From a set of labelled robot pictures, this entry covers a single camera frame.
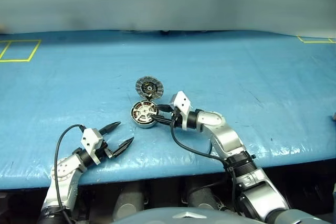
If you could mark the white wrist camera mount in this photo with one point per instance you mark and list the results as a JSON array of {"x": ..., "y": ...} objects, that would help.
[
  {"x": 182, "y": 102},
  {"x": 90, "y": 142}
]

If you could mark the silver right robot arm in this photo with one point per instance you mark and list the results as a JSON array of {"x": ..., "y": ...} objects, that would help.
[{"x": 225, "y": 134}]

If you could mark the round finned motor cover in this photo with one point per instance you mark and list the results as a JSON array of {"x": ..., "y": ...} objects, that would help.
[{"x": 149, "y": 87}]

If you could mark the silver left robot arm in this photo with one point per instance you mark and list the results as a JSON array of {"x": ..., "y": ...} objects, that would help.
[{"x": 63, "y": 182}]

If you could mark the blue plastic table cover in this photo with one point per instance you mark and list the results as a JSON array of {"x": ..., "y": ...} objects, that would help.
[{"x": 168, "y": 155}]

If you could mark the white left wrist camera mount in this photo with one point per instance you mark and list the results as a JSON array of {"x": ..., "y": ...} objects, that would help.
[{"x": 90, "y": 142}]

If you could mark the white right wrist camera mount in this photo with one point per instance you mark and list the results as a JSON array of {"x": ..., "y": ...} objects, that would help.
[{"x": 182, "y": 102}]

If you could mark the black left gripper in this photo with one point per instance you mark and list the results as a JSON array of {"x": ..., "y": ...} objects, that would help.
[{"x": 105, "y": 153}]

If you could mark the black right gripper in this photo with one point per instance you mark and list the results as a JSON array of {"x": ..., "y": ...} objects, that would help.
[{"x": 177, "y": 119}]

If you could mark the silver motor stator copper windings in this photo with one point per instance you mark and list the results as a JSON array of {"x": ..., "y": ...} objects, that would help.
[{"x": 141, "y": 125}]

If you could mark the small grey object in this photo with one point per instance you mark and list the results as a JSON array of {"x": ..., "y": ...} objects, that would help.
[{"x": 334, "y": 117}]

